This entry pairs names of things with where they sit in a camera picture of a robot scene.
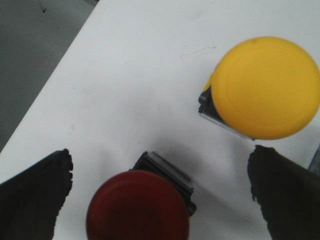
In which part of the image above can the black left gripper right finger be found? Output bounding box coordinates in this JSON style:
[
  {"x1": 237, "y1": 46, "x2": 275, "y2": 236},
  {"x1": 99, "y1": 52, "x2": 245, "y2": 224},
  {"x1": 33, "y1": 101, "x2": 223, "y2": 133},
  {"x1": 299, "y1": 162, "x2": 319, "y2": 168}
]
[{"x1": 247, "y1": 145, "x2": 320, "y2": 240}]

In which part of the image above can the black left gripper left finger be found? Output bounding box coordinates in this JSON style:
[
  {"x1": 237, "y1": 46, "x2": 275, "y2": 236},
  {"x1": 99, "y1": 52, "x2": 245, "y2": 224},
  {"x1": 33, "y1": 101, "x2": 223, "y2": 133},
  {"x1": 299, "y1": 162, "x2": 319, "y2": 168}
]
[{"x1": 0, "y1": 149, "x2": 73, "y2": 240}]

